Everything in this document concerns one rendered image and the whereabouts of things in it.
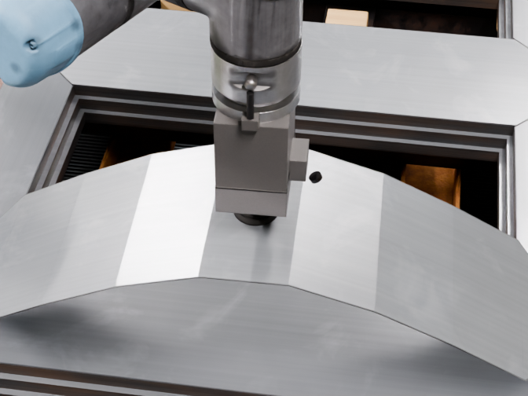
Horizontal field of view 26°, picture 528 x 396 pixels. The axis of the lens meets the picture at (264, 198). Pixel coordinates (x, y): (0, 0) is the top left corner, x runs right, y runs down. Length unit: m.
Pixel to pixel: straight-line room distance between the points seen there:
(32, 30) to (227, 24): 0.16
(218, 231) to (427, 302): 0.20
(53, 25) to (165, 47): 0.72
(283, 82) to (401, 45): 0.64
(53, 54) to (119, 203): 0.33
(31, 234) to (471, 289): 0.44
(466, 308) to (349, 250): 0.13
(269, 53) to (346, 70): 0.61
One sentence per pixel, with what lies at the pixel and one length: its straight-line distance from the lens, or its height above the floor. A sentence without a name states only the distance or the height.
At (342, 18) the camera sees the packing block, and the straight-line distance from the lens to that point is 1.68.
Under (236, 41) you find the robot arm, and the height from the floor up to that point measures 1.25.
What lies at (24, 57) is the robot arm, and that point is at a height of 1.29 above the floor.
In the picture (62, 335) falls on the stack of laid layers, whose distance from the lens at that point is 1.20.
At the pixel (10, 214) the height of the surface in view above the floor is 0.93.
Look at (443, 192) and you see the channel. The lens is 1.61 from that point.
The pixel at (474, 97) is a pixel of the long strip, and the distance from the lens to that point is 1.48.
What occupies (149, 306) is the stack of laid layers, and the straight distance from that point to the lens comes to 1.21.
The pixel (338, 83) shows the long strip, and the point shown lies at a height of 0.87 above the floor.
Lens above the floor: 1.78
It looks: 44 degrees down
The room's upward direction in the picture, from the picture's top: straight up
